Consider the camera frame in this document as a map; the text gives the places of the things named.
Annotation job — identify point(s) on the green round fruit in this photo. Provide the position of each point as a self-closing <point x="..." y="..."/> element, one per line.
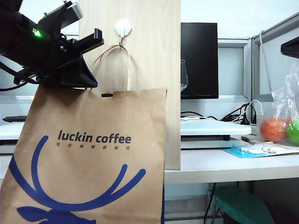
<point x="294" y="133"/>

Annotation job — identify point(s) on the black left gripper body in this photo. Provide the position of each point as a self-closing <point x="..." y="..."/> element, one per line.
<point x="44" y="53"/>

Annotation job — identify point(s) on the brown luckin coffee paper bag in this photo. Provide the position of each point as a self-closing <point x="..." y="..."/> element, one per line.
<point x="88" y="151"/>

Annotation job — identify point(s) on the clear wine glass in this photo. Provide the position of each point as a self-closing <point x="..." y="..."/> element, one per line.
<point x="184" y="79"/>

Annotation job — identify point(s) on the left gripper grey-tipped finger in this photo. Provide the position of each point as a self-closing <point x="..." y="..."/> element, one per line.
<point x="67" y="14"/>

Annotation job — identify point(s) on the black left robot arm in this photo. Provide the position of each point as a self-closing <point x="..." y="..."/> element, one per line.
<point x="9" y="28"/>

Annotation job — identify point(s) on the white desk riser platform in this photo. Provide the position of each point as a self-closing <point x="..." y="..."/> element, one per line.
<point x="10" y="137"/>
<point x="210" y="128"/>

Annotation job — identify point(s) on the white adhesive wall hook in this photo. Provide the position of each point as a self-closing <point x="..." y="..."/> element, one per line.
<point x="123" y="27"/>

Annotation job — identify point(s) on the blue hook packaging card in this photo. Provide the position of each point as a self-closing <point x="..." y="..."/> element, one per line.
<point x="238" y="152"/>

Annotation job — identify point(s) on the left gripper all-black finger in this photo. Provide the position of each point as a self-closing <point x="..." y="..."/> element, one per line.
<point x="91" y="42"/>

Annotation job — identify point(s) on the grey cubicle back partition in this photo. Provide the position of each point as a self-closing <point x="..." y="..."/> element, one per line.
<point x="231" y="70"/>

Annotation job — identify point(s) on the black computer monitor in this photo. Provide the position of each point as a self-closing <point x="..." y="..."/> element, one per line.
<point x="201" y="58"/>

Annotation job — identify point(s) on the orange round fruit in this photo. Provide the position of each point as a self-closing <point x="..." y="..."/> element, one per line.
<point x="272" y="129"/>

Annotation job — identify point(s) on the clear plastic bag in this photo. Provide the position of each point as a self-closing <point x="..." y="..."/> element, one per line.
<point x="283" y="102"/>

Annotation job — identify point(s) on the white flat adapter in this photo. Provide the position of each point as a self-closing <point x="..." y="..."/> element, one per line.
<point x="191" y="118"/>

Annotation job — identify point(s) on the black pen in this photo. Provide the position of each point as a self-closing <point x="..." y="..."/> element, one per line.
<point x="247" y="139"/>

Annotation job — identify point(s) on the black keyboard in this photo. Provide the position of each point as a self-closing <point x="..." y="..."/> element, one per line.
<point x="15" y="118"/>

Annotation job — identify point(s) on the grey cubicle side partition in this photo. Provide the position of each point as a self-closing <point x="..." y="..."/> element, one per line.
<point x="259" y="70"/>

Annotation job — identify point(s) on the green plastic bin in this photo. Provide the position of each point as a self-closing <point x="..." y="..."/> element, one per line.
<point x="240" y="207"/>

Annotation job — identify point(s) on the light wooden board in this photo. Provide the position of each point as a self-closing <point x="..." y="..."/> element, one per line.
<point x="151" y="46"/>

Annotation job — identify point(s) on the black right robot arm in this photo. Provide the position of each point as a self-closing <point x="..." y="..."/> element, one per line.
<point x="292" y="47"/>

